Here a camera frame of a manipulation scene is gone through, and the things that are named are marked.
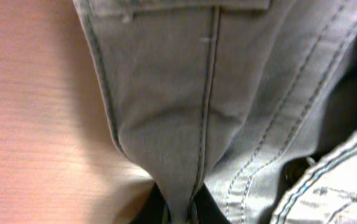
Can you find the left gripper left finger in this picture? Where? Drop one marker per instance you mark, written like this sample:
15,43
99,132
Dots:
154,210

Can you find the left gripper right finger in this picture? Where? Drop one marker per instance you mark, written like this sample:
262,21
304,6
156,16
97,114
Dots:
207,211

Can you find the grey shorts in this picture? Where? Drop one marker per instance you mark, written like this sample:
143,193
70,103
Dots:
256,100

